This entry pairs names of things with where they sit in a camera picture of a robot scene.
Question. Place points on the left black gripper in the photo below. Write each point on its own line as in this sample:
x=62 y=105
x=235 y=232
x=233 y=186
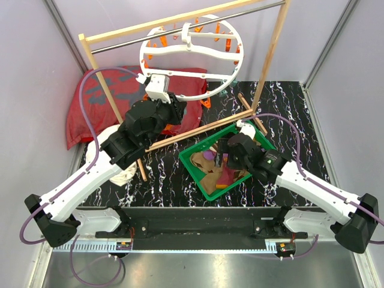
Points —
x=176 y=107

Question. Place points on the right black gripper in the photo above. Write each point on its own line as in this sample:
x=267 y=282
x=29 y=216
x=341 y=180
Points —
x=223 y=147

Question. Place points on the purple striped sock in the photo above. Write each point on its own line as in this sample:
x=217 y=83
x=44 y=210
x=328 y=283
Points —
x=219 y=177

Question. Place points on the white round sock hanger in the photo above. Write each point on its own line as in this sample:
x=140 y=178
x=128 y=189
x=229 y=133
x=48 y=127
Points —
x=192 y=57

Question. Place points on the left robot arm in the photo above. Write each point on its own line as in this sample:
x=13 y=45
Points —
x=56 y=213

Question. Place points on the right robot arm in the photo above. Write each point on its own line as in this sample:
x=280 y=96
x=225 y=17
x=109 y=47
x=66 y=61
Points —
x=349 y=218

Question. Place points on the orange clip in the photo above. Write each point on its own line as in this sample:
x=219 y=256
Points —
x=206 y=102

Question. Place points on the tan sock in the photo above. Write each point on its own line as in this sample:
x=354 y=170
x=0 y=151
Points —
x=198 y=162

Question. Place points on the wooden clothes rack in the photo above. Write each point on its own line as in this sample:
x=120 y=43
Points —
x=178 y=21

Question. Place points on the green plastic tray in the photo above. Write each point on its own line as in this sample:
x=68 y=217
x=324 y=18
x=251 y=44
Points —
x=211 y=144

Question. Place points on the red patterned pillow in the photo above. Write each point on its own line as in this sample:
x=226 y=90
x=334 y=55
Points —
x=125 y=90

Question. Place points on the white crumpled cloth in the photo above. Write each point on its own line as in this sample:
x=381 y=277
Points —
x=124 y=176

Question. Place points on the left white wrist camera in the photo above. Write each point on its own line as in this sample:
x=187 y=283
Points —
x=156 y=86

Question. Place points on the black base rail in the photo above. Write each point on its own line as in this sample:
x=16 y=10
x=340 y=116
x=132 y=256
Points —
x=191 y=230

